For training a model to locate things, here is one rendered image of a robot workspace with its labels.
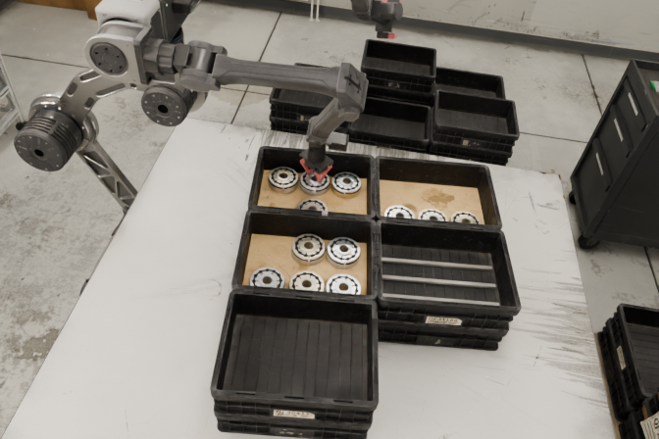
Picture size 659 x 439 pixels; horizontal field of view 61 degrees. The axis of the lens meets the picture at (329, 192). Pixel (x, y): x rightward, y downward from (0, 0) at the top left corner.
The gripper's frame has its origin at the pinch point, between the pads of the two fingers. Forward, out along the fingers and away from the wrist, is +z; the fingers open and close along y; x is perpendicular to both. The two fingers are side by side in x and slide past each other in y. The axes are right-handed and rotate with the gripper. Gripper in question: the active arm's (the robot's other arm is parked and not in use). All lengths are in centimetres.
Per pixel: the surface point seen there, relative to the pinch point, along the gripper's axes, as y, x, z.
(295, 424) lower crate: -56, 60, 6
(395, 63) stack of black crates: 65, -129, 40
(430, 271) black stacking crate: -51, -1, 4
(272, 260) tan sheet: -15.0, 32.5, 3.8
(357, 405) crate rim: -66, 51, -7
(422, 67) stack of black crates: 53, -138, 40
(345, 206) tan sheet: -14.1, -1.1, 4.2
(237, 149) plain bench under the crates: 44.2, -0.4, 17.4
